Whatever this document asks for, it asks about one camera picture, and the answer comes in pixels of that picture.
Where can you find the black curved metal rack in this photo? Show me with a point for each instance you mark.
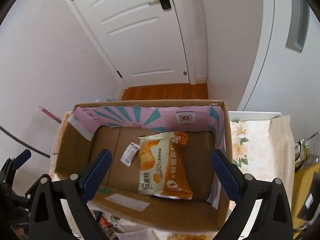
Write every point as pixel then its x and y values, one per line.
pixel 23 143

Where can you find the small white sachet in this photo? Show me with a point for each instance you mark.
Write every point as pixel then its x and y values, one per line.
pixel 129 154

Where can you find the floral white tablecloth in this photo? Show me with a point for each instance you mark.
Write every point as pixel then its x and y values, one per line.
pixel 265 149

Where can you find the white wardrobe door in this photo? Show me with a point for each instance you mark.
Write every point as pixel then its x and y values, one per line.
pixel 285 75

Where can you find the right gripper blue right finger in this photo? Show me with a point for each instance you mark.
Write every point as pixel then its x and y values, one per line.
pixel 229 175

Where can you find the clear bag yellow pastry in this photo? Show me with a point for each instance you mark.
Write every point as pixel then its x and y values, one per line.
pixel 188 237

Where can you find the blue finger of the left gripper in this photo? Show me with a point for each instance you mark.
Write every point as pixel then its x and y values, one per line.
pixel 21 159

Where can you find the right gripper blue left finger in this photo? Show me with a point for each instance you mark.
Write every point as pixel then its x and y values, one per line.
pixel 94 173

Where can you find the orange white cake snack bag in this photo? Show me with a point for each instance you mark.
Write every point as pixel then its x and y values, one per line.
pixel 161 170

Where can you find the pink lined cardboard box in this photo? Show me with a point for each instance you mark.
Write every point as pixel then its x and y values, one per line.
pixel 92 127

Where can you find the white bedroom door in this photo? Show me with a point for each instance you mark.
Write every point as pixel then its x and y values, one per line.
pixel 141 43

